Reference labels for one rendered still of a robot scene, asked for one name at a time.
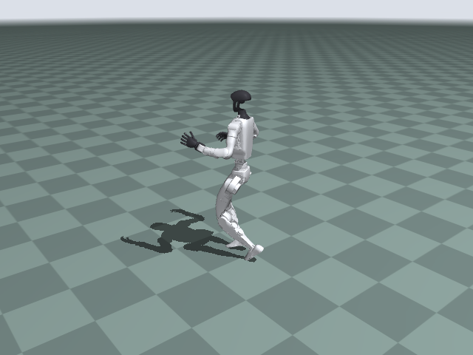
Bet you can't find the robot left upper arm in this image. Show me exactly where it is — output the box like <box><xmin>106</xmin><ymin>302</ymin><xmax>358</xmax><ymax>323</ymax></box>
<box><xmin>222</xmin><ymin>121</ymin><xmax>241</xmax><ymax>160</ymax></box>

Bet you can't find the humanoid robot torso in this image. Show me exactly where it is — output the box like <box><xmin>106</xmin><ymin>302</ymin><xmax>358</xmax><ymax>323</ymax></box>
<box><xmin>231</xmin><ymin>115</ymin><xmax>253</xmax><ymax>185</ymax></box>

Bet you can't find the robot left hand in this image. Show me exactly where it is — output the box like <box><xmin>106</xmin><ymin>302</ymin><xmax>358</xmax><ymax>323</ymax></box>
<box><xmin>180</xmin><ymin>131</ymin><xmax>205</xmax><ymax>152</ymax></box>

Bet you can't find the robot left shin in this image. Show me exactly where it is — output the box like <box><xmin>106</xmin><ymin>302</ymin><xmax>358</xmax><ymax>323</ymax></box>
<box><xmin>218</xmin><ymin>216</ymin><xmax>255</xmax><ymax>251</ymax></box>

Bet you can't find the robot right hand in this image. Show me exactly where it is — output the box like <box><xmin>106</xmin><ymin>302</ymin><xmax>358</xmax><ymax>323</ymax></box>
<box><xmin>216</xmin><ymin>132</ymin><xmax>228</xmax><ymax>141</ymax></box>

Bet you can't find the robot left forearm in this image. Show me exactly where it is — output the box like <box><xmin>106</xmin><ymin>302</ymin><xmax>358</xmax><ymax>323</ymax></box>
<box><xmin>197</xmin><ymin>144</ymin><xmax>228</xmax><ymax>159</ymax></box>

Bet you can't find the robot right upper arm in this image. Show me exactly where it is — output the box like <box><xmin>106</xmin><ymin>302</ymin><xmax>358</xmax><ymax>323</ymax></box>
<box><xmin>252</xmin><ymin>117</ymin><xmax>259</xmax><ymax>138</ymax></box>

